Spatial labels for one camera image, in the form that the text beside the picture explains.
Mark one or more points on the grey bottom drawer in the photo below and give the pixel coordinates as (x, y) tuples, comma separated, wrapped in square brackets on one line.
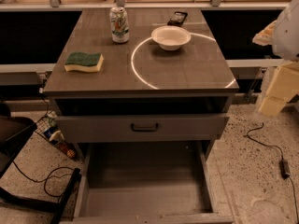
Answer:
[(146, 183)]

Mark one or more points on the wire basket with items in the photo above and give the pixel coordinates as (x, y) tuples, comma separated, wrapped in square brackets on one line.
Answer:
[(48, 129)]

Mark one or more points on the green and yellow sponge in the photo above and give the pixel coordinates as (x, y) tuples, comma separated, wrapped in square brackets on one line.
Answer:
[(84, 62)]

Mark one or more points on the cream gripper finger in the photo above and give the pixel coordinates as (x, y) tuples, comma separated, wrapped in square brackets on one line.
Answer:
[(283, 86), (265, 37)]

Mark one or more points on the white bowl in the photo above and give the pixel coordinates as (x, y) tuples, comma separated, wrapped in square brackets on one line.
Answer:
[(170, 38)]

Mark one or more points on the grey middle drawer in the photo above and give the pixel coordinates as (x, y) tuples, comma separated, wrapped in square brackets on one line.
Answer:
[(101, 129)]

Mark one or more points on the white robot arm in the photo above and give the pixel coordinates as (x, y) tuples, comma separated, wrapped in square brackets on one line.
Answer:
[(283, 35)]

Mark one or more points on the grey drawer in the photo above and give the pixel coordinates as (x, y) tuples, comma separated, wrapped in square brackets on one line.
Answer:
[(101, 129), (146, 183)]

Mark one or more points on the green white soda can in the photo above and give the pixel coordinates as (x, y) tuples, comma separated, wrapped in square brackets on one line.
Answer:
[(119, 24)]

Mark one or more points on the grey drawer cabinet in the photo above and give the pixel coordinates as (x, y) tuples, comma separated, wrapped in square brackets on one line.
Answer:
[(139, 78)]

